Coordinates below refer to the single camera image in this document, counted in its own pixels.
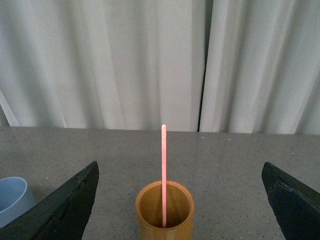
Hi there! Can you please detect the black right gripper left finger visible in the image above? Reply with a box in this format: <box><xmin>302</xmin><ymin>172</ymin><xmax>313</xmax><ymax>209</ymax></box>
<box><xmin>0</xmin><ymin>161</ymin><xmax>99</xmax><ymax>240</ymax></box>

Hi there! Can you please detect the white curtain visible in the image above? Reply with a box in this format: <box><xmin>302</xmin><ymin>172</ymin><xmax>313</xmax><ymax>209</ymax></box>
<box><xmin>0</xmin><ymin>0</ymin><xmax>320</xmax><ymax>135</ymax></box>

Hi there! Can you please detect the blue plastic cup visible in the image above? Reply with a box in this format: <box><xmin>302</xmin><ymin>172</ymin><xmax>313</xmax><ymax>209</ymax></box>
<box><xmin>0</xmin><ymin>176</ymin><xmax>36</xmax><ymax>228</ymax></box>

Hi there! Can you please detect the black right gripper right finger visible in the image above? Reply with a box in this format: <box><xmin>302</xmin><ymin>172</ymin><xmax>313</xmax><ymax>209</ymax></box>
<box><xmin>261</xmin><ymin>162</ymin><xmax>320</xmax><ymax>240</ymax></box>

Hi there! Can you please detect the bamboo chopstick holder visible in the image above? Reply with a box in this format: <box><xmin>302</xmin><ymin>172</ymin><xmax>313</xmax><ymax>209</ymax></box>
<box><xmin>135</xmin><ymin>180</ymin><xmax>195</xmax><ymax>240</ymax></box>

